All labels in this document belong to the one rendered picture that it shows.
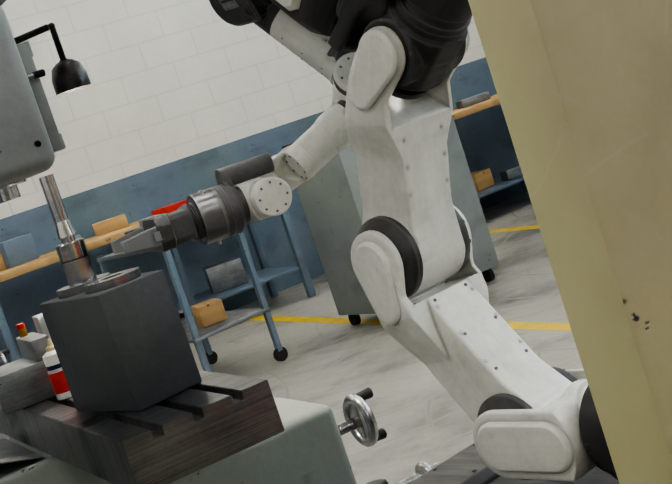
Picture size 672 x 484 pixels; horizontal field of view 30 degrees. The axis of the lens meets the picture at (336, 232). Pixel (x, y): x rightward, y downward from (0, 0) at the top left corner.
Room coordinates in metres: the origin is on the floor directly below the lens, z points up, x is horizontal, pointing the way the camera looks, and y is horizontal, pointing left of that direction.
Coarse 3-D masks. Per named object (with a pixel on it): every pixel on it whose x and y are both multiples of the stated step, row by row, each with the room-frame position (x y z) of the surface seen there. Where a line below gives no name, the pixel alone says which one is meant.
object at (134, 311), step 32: (64, 288) 2.01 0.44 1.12; (96, 288) 1.90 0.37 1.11; (128, 288) 1.88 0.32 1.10; (160, 288) 1.91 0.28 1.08; (64, 320) 1.97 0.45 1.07; (96, 320) 1.88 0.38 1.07; (128, 320) 1.87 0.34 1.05; (160, 320) 1.90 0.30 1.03; (64, 352) 2.00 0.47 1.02; (96, 352) 1.91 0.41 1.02; (128, 352) 1.86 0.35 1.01; (160, 352) 1.89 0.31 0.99; (96, 384) 1.94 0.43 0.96; (128, 384) 1.85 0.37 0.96; (160, 384) 1.88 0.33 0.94; (192, 384) 1.91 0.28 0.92
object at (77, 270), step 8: (72, 248) 1.99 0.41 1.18; (80, 248) 2.00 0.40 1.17; (64, 256) 1.99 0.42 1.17; (72, 256) 1.99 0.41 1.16; (80, 256) 2.00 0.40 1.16; (88, 256) 2.01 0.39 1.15; (64, 264) 2.00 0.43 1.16; (72, 264) 1.99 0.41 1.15; (80, 264) 1.99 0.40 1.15; (88, 264) 2.00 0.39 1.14; (64, 272) 2.01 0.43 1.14; (72, 272) 1.99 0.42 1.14; (80, 272) 1.99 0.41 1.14; (88, 272) 2.00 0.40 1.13; (72, 280) 2.00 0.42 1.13; (80, 280) 1.99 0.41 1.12; (88, 280) 2.00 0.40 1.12
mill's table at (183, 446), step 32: (224, 384) 1.85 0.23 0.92; (256, 384) 1.78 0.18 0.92; (0, 416) 2.47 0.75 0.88; (32, 416) 2.18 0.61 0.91; (64, 416) 2.02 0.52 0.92; (96, 416) 1.93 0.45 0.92; (128, 416) 1.85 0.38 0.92; (160, 416) 1.77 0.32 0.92; (192, 416) 1.73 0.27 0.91; (224, 416) 1.75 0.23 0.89; (256, 416) 1.77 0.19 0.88; (64, 448) 2.02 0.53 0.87; (96, 448) 1.82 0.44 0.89; (128, 448) 1.68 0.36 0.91; (160, 448) 1.70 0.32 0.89; (192, 448) 1.72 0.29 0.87; (224, 448) 1.74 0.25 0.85; (128, 480) 1.72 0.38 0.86; (160, 480) 1.70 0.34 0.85
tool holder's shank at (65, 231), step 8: (48, 176) 2.01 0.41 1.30; (48, 184) 2.00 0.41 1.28; (56, 184) 2.01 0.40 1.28; (48, 192) 2.00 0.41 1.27; (56, 192) 2.01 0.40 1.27; (48, 200) 2.01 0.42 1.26; (56, 200) 2.00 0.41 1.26; (56, 208) 2.00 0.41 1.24; (64, 208) 2.01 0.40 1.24; (56, 216) 2.00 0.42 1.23; (64, 216) 2.01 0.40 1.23; (56, 224) 2.01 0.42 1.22; (64, 224) 2.00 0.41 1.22; (56, 232) 2.01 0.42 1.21; (64, 232) 2.00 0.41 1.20; (72, 232) 2.01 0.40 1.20; (64, 240) 2.00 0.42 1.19; (72, 240) 2.01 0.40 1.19
